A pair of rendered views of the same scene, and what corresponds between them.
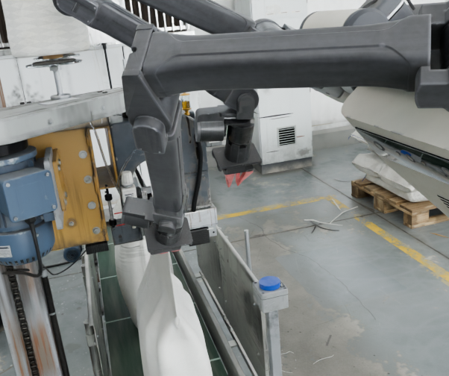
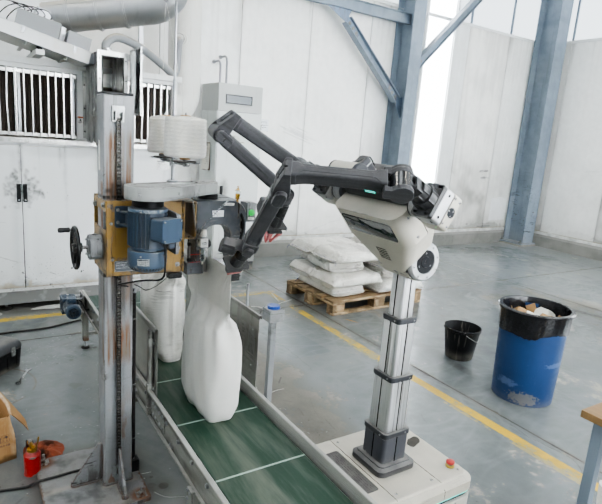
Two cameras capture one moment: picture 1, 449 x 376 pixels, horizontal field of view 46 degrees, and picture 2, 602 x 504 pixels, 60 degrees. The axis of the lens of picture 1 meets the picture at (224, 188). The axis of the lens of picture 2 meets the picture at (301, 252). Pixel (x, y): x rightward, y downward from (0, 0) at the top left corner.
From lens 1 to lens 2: 1.12 m
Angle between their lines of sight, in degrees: 19
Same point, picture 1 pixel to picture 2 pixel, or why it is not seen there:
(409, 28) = (381, 173)
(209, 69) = (315, 176)
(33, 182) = (174, 223)
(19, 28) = (178, 142)
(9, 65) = (12, 150)
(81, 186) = not seen: hidden behind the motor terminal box
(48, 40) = (192, 151)
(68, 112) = (186, 189)
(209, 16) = (279, 152)
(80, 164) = not seen: hidden behind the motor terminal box
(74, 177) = not seen: hidden behind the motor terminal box
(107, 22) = (233, 147)
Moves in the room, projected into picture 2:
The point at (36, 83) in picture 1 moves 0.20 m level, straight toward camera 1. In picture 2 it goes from (35, 169) to (40, 171)
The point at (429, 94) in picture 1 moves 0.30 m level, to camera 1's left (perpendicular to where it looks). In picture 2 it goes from (386, 193) to (295, 189)
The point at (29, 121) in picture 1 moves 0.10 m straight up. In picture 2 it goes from (172, 191) to (172, 165)
